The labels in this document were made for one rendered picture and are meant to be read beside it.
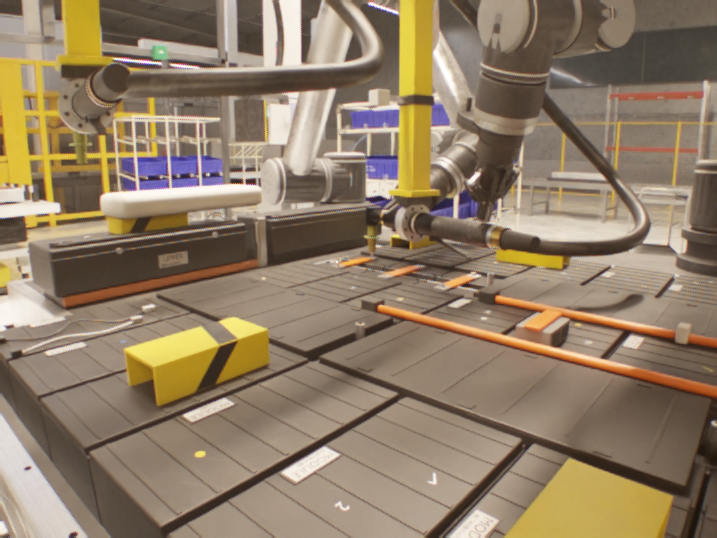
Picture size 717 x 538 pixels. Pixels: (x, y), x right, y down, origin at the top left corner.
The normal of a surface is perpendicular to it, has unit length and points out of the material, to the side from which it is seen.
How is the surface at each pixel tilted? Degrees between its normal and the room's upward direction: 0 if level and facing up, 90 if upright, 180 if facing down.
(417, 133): 90
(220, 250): 90
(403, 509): 0
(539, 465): 0
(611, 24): 90
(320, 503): 0
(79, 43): 90
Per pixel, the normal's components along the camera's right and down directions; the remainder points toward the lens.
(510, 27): -0.88, 0.24
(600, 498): 0.00, -0.97
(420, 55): 0.54, 0.19
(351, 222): 0.75, 0.15
